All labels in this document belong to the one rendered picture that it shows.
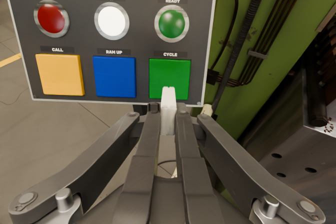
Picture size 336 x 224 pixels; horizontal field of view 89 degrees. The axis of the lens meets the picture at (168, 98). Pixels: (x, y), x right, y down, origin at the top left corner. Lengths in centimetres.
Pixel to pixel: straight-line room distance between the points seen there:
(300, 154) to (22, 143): 167
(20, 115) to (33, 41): 153
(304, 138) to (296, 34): 26
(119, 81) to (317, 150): 47
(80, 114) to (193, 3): 145
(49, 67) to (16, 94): 174
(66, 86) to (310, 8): 55
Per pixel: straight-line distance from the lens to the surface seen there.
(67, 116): 168
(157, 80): 31
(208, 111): 75
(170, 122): 16
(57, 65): 37
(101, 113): 158
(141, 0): 32
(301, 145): 53
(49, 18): 37
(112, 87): 33
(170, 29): 31
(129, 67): 32
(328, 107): 52
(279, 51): 59
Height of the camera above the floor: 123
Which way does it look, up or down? 50 degrees down
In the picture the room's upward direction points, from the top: 3 degrees clockwise
